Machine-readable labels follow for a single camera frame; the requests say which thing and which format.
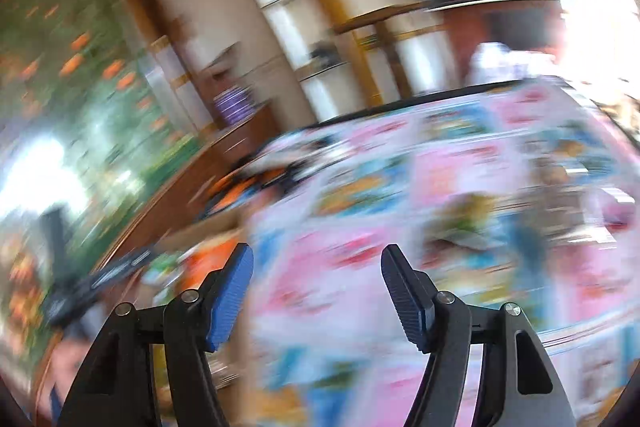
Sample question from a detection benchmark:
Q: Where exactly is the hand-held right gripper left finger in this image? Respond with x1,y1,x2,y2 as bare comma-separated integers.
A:
57,243,254,427

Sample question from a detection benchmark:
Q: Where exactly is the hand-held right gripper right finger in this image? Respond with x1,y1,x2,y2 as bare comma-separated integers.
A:
381,244,576,427

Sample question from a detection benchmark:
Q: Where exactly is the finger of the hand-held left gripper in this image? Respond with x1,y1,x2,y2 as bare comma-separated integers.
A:
87,247,157,296
42,208,71,281

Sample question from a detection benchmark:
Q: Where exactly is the cardboard box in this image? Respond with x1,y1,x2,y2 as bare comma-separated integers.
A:
114,208,262,427

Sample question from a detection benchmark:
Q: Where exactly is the person's left forearm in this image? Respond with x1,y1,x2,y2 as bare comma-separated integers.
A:
47,336,97,424

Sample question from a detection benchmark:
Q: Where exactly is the olive green snack packet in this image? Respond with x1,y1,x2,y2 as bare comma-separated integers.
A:
439,193,507,254

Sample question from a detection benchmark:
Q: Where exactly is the orange black tool on table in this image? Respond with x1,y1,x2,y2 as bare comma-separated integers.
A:
204,161,312,214

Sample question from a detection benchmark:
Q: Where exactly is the wooden sideboard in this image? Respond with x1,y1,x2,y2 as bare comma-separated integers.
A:
94,106,282,274

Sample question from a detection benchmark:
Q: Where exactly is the black white patterned cloth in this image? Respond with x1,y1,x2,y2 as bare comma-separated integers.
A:
254,133,352,174

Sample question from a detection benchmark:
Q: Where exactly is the clear plastic bag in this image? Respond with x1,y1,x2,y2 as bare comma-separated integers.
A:
524,146,627,219

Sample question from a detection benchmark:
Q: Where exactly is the wooden chair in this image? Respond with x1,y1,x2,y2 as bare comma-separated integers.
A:
332,3,452,104

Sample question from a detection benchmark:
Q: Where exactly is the white plastic bag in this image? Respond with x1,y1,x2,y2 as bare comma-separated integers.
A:
469,41,562,84

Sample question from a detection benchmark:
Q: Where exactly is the brown television cabinet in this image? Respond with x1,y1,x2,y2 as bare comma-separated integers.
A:
444,0,564,58

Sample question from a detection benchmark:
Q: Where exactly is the floral wall poster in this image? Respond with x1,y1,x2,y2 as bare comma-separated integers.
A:
0,0,202,359

